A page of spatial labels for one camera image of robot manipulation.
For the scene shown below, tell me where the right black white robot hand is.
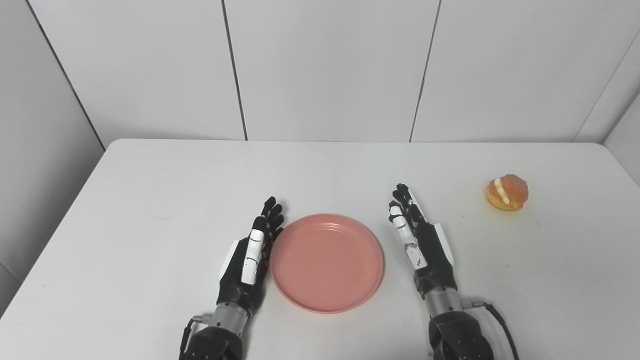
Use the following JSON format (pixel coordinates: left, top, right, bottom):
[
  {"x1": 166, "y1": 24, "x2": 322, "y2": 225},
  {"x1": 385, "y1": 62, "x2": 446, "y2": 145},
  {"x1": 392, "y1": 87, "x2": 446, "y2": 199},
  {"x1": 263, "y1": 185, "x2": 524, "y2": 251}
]
[{"x1": 388, "y1": 183, "x2": 458, "y2": 300}]

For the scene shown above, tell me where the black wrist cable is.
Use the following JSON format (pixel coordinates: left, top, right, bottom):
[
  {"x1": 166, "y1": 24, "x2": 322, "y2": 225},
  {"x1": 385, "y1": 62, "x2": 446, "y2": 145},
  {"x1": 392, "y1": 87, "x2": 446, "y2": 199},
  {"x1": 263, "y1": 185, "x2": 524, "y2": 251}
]
[
  {"x1": 461, "y1": 299, "x2": 521, "y2": 360},
  {"x1": 178, "y1": 315, "x2": 213, "y2": 360}
]

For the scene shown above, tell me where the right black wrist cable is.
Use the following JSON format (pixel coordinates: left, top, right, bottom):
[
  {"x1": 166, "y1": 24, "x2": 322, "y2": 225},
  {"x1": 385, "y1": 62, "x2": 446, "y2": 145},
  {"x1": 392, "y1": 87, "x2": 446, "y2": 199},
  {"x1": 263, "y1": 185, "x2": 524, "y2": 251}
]
[{"x1": 461, "y1": 299, "x2": 521, "y2": 360}]

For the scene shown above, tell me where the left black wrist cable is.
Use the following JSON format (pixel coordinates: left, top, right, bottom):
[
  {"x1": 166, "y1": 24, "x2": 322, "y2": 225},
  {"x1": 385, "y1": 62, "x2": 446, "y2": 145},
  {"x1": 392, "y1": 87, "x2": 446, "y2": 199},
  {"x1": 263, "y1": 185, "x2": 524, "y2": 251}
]
[{"x1": 178, "y1": 315, "x2": 213, "y2": 360}]

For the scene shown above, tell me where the cream puff pastry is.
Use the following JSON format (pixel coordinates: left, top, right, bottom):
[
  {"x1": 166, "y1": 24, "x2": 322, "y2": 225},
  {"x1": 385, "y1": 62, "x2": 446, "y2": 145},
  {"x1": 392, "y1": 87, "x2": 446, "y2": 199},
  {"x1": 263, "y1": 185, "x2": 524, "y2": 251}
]
[{"x1": 485, "y1": 173, "x2": 529, "y2": 212}]

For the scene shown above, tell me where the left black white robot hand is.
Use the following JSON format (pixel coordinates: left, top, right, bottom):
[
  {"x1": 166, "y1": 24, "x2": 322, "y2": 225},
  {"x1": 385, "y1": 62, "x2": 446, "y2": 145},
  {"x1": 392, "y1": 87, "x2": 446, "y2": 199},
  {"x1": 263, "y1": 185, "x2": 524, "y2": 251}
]
[{"x1": 216, "y1": 196, "x2": 285, "y2": 317}]

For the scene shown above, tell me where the pink round plate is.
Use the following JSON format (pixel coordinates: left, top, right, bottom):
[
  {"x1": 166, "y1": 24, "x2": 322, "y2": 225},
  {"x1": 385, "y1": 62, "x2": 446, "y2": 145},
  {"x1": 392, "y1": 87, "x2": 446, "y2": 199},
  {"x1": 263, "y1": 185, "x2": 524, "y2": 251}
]
[{"x1": 269, "y1": 213, "x2": 385, "y2": 315}]

